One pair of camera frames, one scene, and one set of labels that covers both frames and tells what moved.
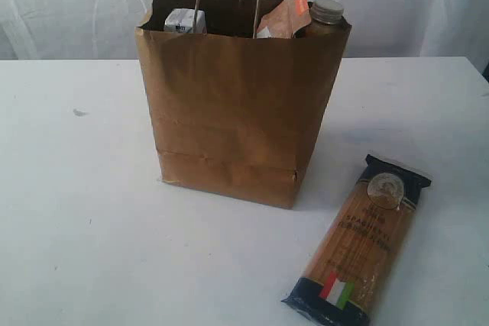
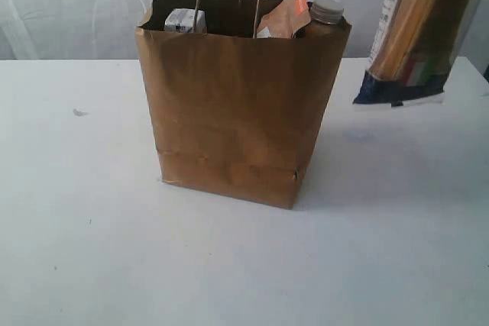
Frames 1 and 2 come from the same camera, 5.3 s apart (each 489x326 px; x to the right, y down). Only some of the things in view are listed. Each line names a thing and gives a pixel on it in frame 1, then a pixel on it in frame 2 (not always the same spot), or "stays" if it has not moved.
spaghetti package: (353, 256) -> (428, 5)
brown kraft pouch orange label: (290, 14) stays
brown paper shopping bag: (235, 114) stays
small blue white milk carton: (182, 20) stays
